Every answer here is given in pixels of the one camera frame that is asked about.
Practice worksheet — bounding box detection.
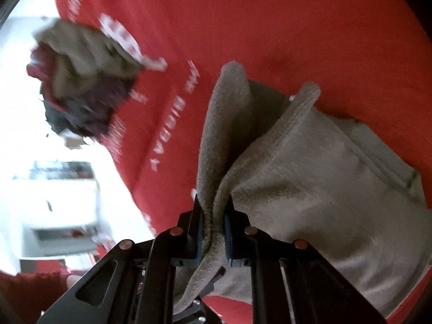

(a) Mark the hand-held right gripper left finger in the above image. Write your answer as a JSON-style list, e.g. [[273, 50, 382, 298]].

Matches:
[[36, 194, 205, 324]]

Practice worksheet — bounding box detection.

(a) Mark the red cloth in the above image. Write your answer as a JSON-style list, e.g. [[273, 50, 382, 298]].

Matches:
[[0, 270, 89, 314]]

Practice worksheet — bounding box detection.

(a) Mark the white cabinet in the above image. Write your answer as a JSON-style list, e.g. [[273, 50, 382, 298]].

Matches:
[[12, 160, 103, 260]]

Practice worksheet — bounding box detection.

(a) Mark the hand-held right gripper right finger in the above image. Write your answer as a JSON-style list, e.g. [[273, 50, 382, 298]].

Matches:
[[223, 192, 387, 324]]

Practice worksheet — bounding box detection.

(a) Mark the maroon crumpled cloth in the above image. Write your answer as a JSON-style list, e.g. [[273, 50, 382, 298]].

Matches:
[[27, 42, 139, 137]]

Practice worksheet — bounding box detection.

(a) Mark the grey fleece cloth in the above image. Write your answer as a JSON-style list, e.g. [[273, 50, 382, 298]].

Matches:
[[174, 61, 426, 318]]

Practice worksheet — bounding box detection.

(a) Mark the red blanket with white print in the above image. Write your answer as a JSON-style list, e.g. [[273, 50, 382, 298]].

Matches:
[[44, 0, 432, 324]]

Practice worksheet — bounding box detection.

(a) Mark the dark blue crumpled cloth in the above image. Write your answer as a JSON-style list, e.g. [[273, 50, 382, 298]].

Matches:
[[40, 88, 92, 139]]

